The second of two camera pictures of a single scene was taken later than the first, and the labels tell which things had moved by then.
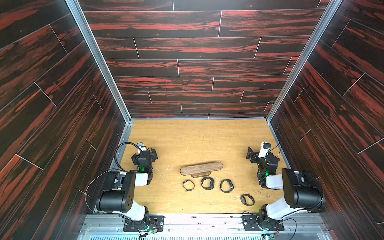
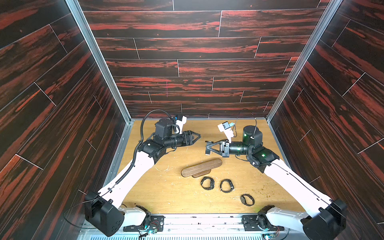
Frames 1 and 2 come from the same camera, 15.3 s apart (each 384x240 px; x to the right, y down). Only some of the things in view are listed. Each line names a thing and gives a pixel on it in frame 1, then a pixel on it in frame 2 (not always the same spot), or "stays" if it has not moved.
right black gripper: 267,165 → 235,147
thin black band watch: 243,201 stays
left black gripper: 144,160 → 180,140
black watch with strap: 232,186 stays
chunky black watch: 212,184 stays
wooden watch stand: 201,170 stays
